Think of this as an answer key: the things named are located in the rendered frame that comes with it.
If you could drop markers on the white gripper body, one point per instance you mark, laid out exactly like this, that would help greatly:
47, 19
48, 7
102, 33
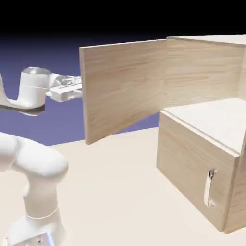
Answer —
61, 94

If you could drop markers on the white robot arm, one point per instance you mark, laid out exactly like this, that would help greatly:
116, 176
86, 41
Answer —
32, 90

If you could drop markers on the large light wood cabinet door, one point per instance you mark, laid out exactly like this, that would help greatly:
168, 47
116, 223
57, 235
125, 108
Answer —
123, 90

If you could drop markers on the small light wood cabinet door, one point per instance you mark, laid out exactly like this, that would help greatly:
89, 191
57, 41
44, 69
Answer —
184, 163

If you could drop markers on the light wood cabinet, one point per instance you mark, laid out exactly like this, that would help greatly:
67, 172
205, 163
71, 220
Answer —
201, 67

